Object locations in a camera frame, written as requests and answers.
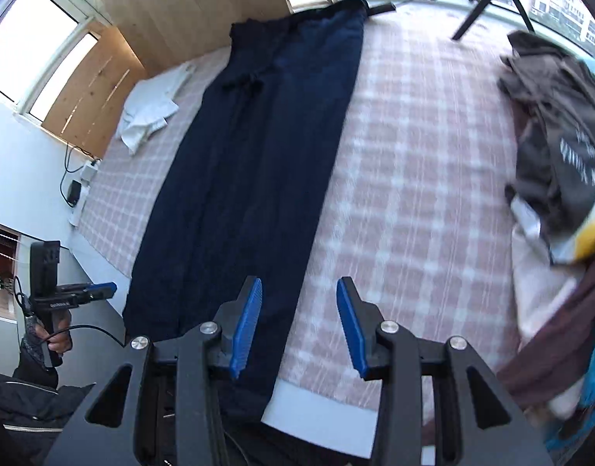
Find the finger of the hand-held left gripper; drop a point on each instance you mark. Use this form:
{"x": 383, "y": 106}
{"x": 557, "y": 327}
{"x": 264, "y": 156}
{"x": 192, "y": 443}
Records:
{"x": 103, "y": 290}

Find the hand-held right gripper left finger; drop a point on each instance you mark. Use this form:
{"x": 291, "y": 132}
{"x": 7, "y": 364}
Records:
{"x": 246, "y": 325}

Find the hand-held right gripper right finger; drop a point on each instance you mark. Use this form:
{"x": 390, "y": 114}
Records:
{"x": 351, "y": 330}

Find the navy blue t-shirt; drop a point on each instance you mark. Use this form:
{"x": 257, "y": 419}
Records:
{"x": 258, "y": 155}

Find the dark grey printed hoodie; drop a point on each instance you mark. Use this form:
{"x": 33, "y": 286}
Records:
{"x": 545, "y": 155}

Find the person's left forearm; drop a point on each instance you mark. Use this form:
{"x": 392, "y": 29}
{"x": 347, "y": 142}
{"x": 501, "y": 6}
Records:
{"x": 33, "y": 349}

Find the person's left hand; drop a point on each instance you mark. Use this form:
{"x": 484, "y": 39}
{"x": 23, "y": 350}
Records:
{"x": 62, "y": 342}

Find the white power strip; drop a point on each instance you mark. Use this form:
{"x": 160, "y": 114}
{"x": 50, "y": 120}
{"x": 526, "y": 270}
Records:
{"x": 89, "y": 171}

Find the person's black jacket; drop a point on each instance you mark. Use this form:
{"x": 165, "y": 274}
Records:
{"x": 30, "y": 412}

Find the white cloth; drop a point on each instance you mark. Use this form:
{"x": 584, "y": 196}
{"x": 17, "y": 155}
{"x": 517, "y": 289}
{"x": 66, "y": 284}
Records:
{"x": 147, "y": 111}

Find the brown wooden board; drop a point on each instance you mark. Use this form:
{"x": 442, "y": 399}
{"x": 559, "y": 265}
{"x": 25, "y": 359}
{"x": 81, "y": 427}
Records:
{"x": 93, "y": 92}

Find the cream knit sweater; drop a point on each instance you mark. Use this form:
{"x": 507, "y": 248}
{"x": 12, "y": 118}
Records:
{"x": 535, "y": 291}

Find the brown garment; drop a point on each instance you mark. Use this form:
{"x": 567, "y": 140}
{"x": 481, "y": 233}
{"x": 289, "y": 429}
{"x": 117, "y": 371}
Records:
{"x": 559, "y": 344}

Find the light blue striped garment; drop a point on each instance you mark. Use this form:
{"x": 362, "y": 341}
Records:
{"x": 593, "y": 398}

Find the pale wooden cabinet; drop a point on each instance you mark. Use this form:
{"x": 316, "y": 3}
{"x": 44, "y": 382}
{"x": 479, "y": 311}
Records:
{"x": 181, "y": 14}

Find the black tripod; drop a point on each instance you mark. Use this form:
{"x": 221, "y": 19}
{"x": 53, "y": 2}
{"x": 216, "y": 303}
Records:
{"x": 472, "y": 12}

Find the black wall charger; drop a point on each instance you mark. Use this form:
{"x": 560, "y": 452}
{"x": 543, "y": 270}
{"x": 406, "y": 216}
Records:
{"x": 74, "y": 193}

